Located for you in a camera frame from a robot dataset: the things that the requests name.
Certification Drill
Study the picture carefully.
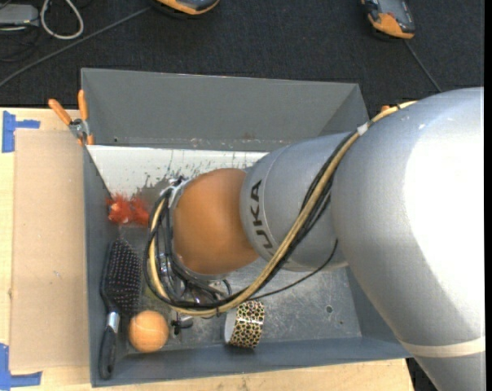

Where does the black hairbrush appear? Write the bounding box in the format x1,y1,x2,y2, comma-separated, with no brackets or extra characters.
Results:
98,237,144,380

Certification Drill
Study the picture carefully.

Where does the grey metal bin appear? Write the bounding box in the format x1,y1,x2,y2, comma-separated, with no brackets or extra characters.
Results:
79,67,415,388

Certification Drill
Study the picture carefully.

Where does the leopard print tape roll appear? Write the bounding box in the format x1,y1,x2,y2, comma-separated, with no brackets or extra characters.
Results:
223,300,266,349

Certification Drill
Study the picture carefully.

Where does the red feathery toy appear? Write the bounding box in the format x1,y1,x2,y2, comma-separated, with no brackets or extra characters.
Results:
105,192,151,226

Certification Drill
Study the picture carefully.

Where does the brown cardboard board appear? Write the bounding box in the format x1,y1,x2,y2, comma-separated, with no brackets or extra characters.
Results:
8,129,93,376

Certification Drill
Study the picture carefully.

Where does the orange ball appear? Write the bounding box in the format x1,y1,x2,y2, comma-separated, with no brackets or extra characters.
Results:
128,310,170,354

